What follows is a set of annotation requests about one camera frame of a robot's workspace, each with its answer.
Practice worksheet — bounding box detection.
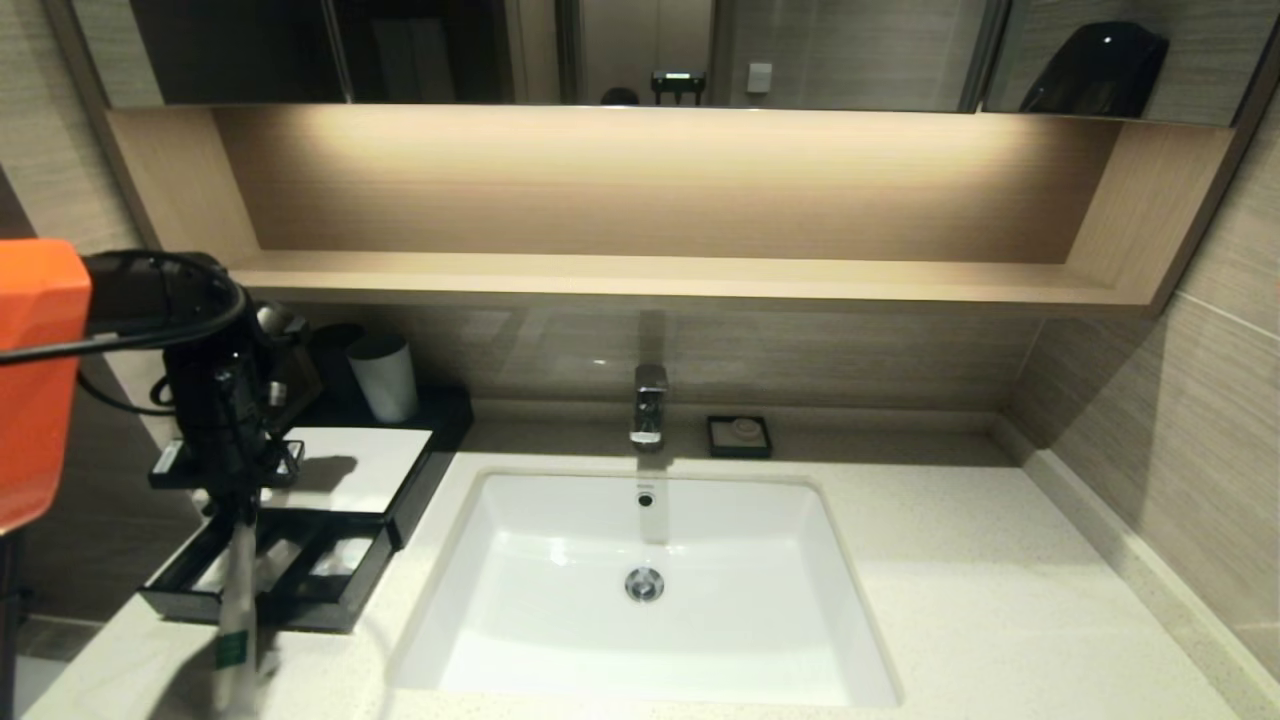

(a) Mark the small clear toiletry packet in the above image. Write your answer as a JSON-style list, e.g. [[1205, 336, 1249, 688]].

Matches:
[[213, 518, 265, 717], [258, 536, 313, 597]]

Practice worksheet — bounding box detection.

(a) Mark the black amenity box drawer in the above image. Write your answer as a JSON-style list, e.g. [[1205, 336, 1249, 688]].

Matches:
[[138, 510, 397, 637]]

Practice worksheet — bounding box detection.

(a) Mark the grey plastic cup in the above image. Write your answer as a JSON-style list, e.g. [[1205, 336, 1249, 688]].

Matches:
[[346, 333, 420, 425]]

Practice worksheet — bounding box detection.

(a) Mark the black amenity box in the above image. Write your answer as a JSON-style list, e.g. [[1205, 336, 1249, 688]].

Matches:
[[205, 388, 477, 551]]

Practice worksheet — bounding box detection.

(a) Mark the long white wrapped packet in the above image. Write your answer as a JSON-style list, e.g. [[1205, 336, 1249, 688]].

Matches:
[[192, 540, 233, 595]]

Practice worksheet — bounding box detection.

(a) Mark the small white wrapped packet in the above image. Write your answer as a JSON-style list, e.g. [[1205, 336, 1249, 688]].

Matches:
[[310, 537, 377, 582]]

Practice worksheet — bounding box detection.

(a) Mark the black cylindrical cup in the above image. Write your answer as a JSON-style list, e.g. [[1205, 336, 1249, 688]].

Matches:
[[308, 323, 366, 409]]

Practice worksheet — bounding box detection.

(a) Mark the mirror cabinet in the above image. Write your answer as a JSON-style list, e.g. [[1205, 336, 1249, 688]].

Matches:
[[50, 0, 1280, 127]]

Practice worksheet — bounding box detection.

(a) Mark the chrome faucet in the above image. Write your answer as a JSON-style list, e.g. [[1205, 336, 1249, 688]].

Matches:
[[629, 364, 670, 449]]

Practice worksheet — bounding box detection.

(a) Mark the white sink basin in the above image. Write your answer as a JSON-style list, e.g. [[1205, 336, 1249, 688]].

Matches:
[[390, 468, 901, 709]]

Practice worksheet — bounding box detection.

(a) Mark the black soap dish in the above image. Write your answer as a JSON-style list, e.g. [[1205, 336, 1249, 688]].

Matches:
[[706, 416, 773, 461]]

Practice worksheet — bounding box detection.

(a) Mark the glossy black dome object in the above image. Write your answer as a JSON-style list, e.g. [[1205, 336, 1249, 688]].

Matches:
[[1018, 22, 1169, 119]]

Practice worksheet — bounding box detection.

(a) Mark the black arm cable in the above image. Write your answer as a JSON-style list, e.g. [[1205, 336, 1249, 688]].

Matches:
[[0, 250, 249, 416]]

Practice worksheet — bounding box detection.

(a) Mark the light wooden wall shelf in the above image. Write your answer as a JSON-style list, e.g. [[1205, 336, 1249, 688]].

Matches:
[[108, 105, 1233, 319]]

